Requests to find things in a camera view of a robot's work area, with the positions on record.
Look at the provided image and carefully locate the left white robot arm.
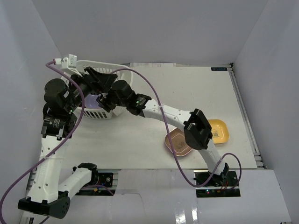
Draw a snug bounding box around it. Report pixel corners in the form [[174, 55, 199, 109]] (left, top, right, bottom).
[[18, 67, 117, 219]]

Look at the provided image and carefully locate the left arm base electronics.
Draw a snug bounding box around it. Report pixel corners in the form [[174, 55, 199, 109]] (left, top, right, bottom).
[[76, 172, 116, 196]]

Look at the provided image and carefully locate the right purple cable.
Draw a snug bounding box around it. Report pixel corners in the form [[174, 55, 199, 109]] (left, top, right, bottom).
[[109, 68, 242, 187]]

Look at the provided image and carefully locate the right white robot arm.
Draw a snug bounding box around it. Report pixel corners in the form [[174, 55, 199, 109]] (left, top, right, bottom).
[[97, 80, 229, 186]]

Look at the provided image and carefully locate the lavender square plate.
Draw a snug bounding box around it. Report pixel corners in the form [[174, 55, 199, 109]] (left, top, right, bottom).
[[85, 94, 101, 109]]

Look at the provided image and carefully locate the white plastic basket bin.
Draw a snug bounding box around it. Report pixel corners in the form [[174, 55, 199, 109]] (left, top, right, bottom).
[[59, 59, 134, 120]]

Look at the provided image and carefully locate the pink panda square plate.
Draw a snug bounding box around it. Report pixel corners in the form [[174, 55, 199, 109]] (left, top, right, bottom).
[[164, 128, 192, 157]]

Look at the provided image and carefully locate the yellow panda plate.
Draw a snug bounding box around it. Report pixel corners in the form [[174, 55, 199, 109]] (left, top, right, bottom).
[[208, 119, 229, 144]]

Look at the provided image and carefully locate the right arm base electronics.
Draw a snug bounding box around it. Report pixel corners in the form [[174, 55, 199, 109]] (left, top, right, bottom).
[[196, 171, 241, 198]]

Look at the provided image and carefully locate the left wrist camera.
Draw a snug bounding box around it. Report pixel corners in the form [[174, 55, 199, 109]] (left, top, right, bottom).
[[54, 54, 81, 76]]

